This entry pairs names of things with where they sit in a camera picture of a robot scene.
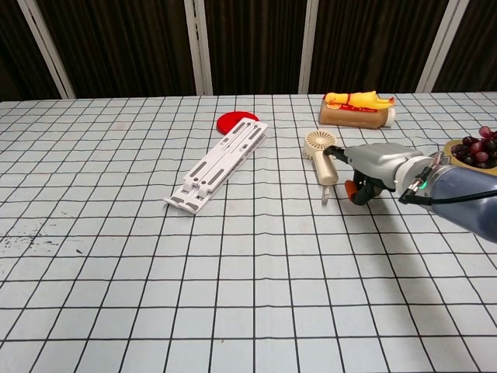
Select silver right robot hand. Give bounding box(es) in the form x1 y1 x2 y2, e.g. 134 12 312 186
324 142 424 207

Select cream handheld fan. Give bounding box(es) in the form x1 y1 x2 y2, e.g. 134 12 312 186
303 129 339 207

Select brown liquid plastic bottle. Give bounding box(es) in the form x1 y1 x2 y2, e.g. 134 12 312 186
319 98 397 130

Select yellow rubber chicken toy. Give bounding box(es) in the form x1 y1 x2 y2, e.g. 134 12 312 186
324 89 397 111

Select yellow tape roll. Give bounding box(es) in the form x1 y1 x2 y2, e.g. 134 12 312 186
443 139 497 173

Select dark red grape bunch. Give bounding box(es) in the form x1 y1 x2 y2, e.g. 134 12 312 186
452 125 497 169

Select red round lid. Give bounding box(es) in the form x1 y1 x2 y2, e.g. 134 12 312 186
216 111 260 136

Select white folding laptop stand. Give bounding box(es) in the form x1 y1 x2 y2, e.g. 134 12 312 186
162 120 269 216

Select white grid checked tablecloth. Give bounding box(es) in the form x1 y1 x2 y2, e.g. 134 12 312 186
0 91 497 373

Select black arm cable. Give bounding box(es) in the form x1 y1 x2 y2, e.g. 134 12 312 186
398 150 497 205

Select white screen frame post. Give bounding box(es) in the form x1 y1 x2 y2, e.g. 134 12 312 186
17 0 76 99
298 0 320 95
417 0 460 93
183 0 214 96

